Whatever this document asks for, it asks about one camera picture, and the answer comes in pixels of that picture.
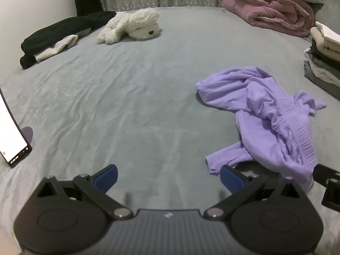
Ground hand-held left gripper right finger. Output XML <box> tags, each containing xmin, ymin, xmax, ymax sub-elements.
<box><xmin>203</xmin><ymin>165</ymin><xmax>306</xmax><ymax>220</ymax></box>

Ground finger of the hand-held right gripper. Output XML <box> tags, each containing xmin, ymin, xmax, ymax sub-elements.
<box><xmin>313</xmin><ymin>164</ymin><xmax>340</xmax><ymax>189</ymax></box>

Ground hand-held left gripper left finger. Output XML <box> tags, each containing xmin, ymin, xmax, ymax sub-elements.
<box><xmin>37</xmin><ymin>164</ymin><xmax>134</xmax><ymax>220</ymax></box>

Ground purple pants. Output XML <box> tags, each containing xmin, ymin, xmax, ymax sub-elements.
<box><xmin>195</xmin><ymin>66</ymin><xmax>327</xmax><ymax>193</ymax></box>

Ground stack of folded clothes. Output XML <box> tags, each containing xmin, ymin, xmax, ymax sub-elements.
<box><xmin>303</xmin><ymin>21</ymin><xmax>340</xmax><ymax>101</ymax></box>

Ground grey bed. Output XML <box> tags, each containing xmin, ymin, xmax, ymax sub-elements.
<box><xmin>0</xmin><ymin>5</ymin><xmax>340</xmax><ymax>255</ymax></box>

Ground smartphone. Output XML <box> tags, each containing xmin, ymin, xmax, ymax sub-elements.
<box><xmin>0</xmin><ymin>86</ymin><xmax>33</xmax><ymax>168</ymax></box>

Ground white plush dog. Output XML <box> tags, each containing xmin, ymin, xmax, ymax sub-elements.
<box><xmin>96</xmin><ymin>8</ymin><xmax>162</xmax><ymax>45</ymax></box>

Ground folded pink quilt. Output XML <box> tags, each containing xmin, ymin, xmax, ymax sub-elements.
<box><xmin>221</xmin><ymin>0</ymin><xmax>315</xmax><ymax>37</ymax></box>

